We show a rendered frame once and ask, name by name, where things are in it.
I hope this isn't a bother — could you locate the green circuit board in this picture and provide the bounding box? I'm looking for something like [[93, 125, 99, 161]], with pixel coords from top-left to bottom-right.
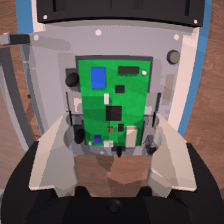
[[78, 60, 150, 147]]

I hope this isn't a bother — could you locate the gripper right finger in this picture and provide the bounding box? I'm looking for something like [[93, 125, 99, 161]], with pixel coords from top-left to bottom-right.
[[147, 112, 224, 224]]

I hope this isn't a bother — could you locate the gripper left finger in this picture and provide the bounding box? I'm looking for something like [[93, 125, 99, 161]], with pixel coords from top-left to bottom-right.
[[1, 110, 78, 224]]

